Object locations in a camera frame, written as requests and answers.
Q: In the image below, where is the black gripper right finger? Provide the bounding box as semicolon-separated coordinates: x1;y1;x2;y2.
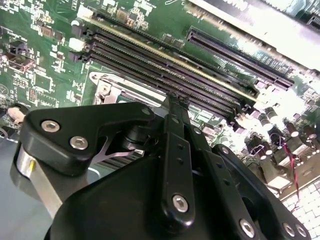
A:
175;93;312;240

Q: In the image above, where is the silver CPU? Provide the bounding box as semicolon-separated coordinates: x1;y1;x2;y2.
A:
117;94;156;105

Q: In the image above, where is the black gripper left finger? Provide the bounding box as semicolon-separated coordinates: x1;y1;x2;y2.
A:
17;92;197;228

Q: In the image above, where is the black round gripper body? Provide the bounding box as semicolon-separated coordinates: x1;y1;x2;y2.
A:
43;153;247;240

